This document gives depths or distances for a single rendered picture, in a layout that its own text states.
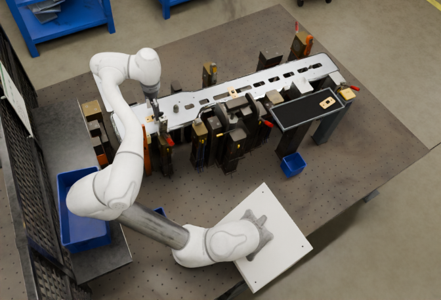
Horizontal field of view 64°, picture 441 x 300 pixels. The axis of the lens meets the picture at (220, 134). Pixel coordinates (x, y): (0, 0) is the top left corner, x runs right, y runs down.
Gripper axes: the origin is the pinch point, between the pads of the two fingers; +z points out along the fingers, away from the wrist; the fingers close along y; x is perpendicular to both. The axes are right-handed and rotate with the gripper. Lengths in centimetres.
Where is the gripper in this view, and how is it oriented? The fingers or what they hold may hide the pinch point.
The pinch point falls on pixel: (153, 112)
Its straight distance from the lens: 184.3
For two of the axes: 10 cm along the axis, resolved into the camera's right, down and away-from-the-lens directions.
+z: -1.0, 5.4, 8.4
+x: 9.0, -3.2, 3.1
